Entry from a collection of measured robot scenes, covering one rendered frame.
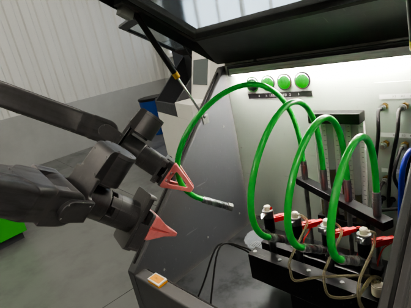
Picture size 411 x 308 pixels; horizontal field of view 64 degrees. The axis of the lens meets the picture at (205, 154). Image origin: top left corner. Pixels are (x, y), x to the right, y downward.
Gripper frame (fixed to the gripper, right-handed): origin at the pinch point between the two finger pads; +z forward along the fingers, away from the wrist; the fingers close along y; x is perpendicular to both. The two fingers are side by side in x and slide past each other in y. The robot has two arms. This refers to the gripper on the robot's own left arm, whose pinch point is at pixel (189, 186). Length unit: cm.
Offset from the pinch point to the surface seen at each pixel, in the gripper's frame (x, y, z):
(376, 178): -26.1, -13.7, 30.5
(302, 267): 0.2, -5.7, 33.2
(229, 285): 21.0, 14.7, 28.5
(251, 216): -4.9, -17.0, 12.1
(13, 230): 182, 254, -99
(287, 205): -11.2, -22.5, 14.6
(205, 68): -68, 283, -32
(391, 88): -48, -1, 27
